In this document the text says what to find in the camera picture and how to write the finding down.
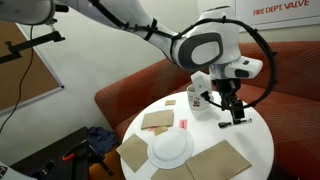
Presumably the white wrist mount box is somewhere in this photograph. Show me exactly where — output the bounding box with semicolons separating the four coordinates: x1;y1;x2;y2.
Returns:
190;70;213;93

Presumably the black camera cable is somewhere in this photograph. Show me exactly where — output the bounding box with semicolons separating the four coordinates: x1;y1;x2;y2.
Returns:
0;24;35;133

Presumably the white mug with cartoon print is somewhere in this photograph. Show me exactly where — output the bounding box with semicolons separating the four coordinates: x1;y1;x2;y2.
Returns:
186;83;212;112

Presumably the white round plate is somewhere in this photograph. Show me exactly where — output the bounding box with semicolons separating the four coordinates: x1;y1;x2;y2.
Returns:
147;128;195;170

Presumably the red fabric sofa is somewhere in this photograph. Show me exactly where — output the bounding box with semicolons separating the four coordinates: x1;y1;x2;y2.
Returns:
94;40;320;180

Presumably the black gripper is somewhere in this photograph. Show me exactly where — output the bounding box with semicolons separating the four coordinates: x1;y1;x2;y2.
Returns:
213;78;246;126

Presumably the black stand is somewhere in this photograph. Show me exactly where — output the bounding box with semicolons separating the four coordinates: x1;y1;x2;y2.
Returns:
9;126;114;180

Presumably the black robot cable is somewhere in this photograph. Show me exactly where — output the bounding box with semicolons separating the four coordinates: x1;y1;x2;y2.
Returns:
88;0;278;111

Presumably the white device with sticker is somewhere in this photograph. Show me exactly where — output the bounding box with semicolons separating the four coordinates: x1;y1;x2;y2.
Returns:
0;161;38;180

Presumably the cork board with silver frame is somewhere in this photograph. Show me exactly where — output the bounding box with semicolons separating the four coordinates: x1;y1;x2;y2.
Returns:
0;21;65;116

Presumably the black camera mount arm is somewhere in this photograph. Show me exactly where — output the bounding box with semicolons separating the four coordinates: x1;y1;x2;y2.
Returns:
0;19;67;65

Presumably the black exterior camera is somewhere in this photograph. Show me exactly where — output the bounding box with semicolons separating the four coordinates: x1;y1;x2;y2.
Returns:
54;3;70;14

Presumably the orange handled clamp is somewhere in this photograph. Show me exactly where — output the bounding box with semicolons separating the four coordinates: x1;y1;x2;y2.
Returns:
62;152;77;162

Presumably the blue cloth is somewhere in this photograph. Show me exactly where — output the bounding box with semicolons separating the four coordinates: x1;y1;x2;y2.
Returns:
87;126;119;156

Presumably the black power outlet box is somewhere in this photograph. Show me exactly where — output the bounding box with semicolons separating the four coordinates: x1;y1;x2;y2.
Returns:
36;161;56;178

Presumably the large brown paper napkin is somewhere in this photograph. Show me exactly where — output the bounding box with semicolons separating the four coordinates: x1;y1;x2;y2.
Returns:
185;139;253;180

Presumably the white fire dept valve sign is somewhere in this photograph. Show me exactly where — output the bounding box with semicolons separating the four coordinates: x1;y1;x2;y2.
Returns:
233;0;320;34

